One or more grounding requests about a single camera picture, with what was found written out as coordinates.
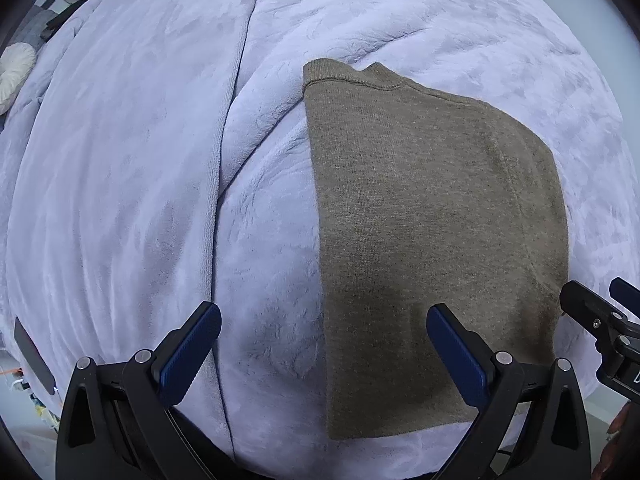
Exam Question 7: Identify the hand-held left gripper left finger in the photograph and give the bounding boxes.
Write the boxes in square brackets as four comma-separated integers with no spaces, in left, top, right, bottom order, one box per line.
[56,301,222,480]

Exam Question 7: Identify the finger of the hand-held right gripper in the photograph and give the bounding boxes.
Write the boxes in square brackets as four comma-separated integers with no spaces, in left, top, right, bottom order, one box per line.
[559,280,626,331]
[610,276,640,321]

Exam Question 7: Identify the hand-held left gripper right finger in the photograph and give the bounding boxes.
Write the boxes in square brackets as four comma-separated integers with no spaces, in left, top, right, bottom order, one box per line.
[426,303,593,480]

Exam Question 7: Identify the olive knit sweater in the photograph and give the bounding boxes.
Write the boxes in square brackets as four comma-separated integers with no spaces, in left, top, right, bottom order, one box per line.
[301,58,571,442]

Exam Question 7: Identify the person's right hand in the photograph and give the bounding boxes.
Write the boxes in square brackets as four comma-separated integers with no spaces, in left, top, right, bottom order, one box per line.
[591,402,633,480]

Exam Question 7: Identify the black flat bar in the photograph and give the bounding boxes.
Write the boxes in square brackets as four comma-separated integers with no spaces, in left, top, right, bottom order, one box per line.
[13,316,56,395]

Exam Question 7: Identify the lilac plush blanket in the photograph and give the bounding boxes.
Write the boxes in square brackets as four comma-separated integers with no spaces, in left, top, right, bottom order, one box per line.
[0,0,628,473]

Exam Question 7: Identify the white round pleated pillow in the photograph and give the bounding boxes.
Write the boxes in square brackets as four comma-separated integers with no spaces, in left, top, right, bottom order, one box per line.
[0,42,37,115]

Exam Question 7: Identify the black bag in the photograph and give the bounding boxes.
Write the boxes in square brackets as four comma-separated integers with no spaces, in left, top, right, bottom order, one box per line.
[42,10,68,41]

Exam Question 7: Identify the grey quilted sofa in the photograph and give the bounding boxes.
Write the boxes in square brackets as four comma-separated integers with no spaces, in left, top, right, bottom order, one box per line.
[10,7,56,46]

